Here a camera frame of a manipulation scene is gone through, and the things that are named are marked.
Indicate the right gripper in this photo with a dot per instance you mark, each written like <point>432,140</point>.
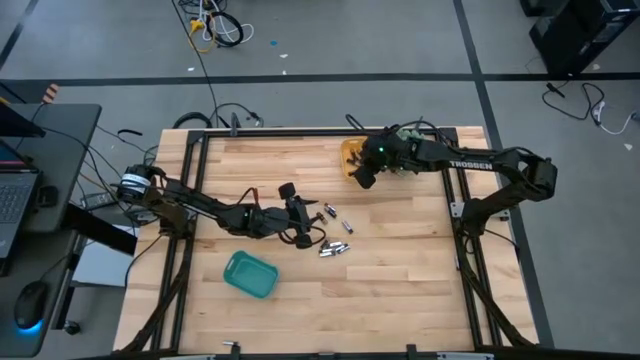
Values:
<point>382,155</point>

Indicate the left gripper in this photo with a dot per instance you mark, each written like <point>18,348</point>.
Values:
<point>275,220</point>

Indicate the black and copper battery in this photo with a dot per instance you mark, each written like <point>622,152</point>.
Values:
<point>332,212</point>
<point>327,207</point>
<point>349,161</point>
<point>322,218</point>

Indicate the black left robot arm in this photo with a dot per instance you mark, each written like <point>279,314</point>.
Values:
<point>200,207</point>

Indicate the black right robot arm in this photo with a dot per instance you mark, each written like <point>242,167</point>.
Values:
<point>470,164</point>

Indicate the yellow plastic basket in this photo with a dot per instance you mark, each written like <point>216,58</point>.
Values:
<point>345,167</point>

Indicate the green potted succulent plant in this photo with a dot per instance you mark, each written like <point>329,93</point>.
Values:
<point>412,134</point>

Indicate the teal plastic basket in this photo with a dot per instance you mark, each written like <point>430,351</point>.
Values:
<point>250,274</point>

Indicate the metal table clamp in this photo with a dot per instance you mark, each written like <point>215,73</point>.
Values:
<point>232,346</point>

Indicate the black desk bar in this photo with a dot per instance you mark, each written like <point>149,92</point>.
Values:
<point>100,235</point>

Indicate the white board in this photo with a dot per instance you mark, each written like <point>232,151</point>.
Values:
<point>100,265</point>

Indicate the black computer tower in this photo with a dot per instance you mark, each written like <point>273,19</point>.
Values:
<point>575,35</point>

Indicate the grey side desk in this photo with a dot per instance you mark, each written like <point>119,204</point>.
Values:
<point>65,150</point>

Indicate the small black box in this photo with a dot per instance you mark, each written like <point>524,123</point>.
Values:
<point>48,196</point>

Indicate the black caster wheel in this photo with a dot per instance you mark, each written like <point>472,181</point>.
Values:
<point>73,327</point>

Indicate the orange black striped object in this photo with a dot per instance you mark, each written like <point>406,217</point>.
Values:
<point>51,93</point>

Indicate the black computer mouse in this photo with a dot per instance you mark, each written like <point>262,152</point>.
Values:
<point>31,305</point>

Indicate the grey laptop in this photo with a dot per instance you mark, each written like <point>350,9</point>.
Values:
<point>15,200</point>

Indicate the black monitor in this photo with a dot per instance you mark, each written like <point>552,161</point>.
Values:
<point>15,125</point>

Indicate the black aluminium table frame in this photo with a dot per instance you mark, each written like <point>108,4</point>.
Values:
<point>325,132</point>

